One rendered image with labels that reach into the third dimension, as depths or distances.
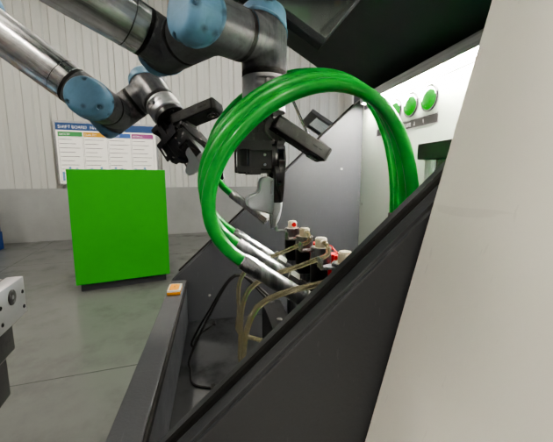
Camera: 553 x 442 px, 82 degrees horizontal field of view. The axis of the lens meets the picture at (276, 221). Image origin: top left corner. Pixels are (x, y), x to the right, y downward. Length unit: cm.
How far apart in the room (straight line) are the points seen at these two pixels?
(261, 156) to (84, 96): 36
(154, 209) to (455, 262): 371
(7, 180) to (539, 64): 752
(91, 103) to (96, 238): 321
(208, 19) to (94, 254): 355
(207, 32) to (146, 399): 48
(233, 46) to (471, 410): 49
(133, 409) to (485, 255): 41
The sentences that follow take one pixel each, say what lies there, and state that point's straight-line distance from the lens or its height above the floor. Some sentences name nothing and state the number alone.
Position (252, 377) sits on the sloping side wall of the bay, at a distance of 26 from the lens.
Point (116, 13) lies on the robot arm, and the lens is 58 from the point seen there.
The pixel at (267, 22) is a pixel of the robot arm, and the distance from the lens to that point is 57.
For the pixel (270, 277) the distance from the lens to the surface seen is 33.
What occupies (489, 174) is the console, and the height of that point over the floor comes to 123.
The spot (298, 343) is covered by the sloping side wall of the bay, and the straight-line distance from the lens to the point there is 24.
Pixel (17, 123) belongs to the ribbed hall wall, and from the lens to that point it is 754.
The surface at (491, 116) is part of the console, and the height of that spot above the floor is 127.
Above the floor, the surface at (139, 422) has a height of 95.
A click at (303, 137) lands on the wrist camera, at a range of 56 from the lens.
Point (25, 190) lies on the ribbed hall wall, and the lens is 745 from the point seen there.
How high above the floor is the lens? 123
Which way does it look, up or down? 8 degrees down
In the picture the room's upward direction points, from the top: straight up
